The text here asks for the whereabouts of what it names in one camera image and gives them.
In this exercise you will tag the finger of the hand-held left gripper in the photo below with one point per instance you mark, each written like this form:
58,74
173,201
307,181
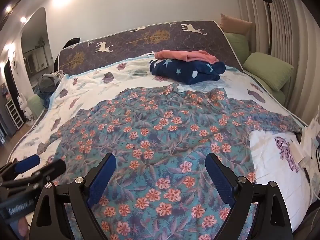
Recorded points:
51,170
27,163

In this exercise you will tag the green pillow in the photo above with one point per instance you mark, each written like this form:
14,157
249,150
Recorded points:
268,70
237,46

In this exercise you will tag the black cloth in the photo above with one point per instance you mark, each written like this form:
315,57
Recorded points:
72,42

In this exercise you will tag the teal floral garment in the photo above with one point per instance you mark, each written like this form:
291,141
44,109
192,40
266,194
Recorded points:
162,135

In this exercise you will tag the arched wall mirror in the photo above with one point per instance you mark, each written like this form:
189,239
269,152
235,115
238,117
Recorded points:
35,45

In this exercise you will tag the grey bag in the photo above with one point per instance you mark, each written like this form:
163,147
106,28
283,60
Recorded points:
47,81

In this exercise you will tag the purple deer print mattress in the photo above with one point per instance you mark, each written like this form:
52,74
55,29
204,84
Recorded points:
140,42

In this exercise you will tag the white wall decoration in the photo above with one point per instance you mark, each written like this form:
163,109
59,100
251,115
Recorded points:
14,60

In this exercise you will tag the peach pillow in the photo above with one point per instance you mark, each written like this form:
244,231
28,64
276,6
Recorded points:
235,25

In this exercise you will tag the pink folded garment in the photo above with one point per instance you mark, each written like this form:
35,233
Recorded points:
180,55

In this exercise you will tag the cream pleated curtain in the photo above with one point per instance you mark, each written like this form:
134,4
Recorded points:
295,30

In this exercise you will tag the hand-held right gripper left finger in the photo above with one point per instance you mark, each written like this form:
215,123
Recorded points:
102,180

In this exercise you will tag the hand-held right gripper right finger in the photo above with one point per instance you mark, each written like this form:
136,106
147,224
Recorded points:
220,180

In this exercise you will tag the white cat figurine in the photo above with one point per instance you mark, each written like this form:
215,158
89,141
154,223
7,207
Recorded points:
25,107

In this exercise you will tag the ceiling spotlight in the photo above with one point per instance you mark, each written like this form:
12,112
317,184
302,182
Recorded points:
7,7
23,18

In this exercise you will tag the navy star print blanket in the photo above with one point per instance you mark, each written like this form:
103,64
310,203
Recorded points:
185,72

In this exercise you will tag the white rack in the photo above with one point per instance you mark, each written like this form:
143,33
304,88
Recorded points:
13,115

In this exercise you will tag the white leaf print quilt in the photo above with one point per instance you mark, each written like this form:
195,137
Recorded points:
95,85

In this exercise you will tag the green cushion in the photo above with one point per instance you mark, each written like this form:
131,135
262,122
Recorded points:
36,105
277,96

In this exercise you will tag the white paper stack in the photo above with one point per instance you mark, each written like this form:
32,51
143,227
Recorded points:
312,132

